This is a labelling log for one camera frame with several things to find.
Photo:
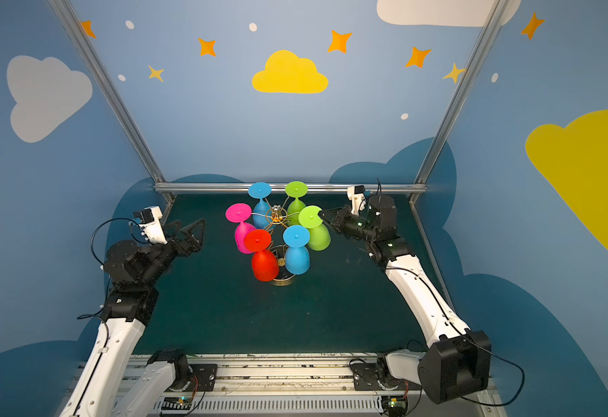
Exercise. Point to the pink wine glass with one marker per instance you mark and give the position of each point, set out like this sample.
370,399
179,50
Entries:
240,213

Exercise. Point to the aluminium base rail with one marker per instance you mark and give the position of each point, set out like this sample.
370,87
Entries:
297,385

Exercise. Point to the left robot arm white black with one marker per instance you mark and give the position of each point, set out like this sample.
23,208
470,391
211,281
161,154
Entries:
128,308

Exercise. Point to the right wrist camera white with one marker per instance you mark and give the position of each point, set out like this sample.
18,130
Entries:
357,196

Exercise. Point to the blue wine glass back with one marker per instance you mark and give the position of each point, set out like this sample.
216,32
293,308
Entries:
260,191

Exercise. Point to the aluminium frame post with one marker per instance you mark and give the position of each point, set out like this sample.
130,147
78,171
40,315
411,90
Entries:
480,52
66,15

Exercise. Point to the right circuit board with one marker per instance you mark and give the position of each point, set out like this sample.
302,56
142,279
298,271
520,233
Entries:
394,406

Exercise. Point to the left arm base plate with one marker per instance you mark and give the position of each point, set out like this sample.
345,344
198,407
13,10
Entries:
201,377

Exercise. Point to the left circuit board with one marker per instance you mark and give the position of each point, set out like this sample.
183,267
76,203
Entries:
177,405

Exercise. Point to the green wine glass back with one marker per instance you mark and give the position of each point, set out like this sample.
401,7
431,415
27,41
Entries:
295,191

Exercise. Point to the red wine glass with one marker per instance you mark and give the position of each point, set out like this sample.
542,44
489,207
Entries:
264,262

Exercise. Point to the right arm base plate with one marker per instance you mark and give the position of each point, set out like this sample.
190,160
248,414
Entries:
377,377

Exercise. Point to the circuit board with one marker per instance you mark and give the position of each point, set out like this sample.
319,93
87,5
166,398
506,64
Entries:
394,406
177,405

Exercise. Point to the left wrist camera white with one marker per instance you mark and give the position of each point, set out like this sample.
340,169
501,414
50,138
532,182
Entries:
149,222

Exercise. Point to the aluminium frame left post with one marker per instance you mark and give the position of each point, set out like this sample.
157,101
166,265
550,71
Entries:
66,15

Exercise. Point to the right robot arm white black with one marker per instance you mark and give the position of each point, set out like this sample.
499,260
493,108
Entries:
457,360

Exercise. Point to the blue wine glass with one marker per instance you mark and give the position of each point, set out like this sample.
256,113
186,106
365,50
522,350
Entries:
260,191
297,256

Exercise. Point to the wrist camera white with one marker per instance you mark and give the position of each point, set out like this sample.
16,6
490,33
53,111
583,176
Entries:
149,222
357,196

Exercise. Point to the green wine glass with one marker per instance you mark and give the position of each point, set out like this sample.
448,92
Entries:
310,219
295,191

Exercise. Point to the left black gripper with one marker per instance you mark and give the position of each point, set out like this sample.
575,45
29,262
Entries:
177,239

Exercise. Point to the aluminium frame right post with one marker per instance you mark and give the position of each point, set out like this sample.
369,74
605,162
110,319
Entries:
480,52

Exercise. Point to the blue wine glass front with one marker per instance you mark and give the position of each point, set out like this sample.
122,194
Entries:
297,256

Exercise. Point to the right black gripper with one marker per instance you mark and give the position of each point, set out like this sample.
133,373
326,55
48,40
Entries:
343,221

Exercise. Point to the gold wire wine glass rack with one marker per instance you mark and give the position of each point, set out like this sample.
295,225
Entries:
276,227

